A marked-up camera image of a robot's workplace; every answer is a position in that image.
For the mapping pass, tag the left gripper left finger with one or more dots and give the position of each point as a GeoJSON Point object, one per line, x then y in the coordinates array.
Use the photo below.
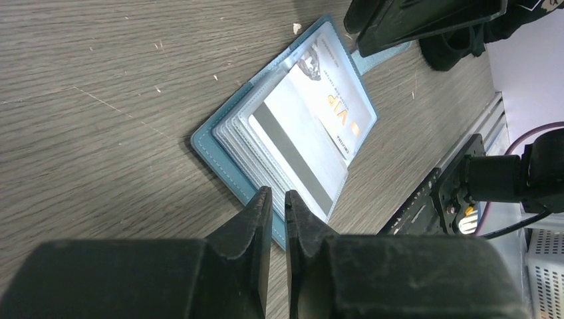
{"type": "Point", "coordinates": [223, 275]}

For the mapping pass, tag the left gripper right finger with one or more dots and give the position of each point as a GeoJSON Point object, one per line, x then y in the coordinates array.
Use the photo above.
{"type": "Point", "coordinates": [333, 275]}

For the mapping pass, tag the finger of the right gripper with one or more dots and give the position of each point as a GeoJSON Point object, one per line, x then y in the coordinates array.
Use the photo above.
{"type": "Point", "coordinates": [407, 20]}
{"type": "Point", "coordinates": [364, 14]}

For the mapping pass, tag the black and white card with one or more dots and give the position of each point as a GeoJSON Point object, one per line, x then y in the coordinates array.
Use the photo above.
{"type": "Point", "coordinates": [299, 145]}

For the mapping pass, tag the blue leather card holder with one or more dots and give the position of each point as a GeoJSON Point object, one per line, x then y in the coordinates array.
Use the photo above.
{"type": "Point", "coordinates": [226, 142]}

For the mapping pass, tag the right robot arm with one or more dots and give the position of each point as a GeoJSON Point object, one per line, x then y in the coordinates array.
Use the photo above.
{"type": "Point", "coordinates": [514, 179]}

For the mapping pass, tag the black garment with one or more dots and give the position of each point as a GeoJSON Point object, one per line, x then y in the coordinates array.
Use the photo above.
{"type": "Point", "coordinates": [443, 51]}

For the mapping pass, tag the aluminium frame rail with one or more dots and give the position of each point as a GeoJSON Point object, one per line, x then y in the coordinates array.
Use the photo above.
{"type": "Point", "coordinates": [492, 125]}

